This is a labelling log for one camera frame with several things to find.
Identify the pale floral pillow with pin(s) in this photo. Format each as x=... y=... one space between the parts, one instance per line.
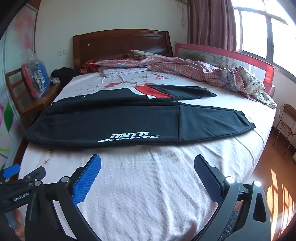
x=120 y=70

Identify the dark teal sweatshirt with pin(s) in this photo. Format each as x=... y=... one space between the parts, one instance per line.
x=115 y=120

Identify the pink patterned quilt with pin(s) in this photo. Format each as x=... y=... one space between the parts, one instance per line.
x=185 y=67

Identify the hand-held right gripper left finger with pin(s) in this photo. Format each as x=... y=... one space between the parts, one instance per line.
x=87 y=180

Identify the window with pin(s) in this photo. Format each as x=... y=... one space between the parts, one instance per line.
x=254 y=34

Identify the mauve curtain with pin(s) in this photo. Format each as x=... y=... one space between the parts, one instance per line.
x=212 y=23

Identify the white wall socket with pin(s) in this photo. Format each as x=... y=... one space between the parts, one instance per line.
x=62 y=52

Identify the bed with floral sheet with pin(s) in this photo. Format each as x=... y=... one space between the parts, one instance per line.
x=150 y=185

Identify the black clothes pile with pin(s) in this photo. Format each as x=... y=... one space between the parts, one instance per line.
x=64 y=75

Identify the white wall hanger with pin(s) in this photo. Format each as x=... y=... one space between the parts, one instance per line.
x=183 y=22

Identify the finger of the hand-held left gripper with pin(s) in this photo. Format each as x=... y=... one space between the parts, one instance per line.
x=11 y=170

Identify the wooden nightstand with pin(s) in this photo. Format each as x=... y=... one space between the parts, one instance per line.
x=39 y=104

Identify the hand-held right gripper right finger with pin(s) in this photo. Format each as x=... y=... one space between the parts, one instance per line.
x=208 y=178

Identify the wooden headboard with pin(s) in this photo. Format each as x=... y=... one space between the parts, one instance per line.
x=115 y=46

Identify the floral wardrobe door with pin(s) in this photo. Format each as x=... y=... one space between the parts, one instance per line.
x=13 y=104

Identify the plastic bag with clothes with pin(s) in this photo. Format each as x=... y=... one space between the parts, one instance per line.
x=37 y=76

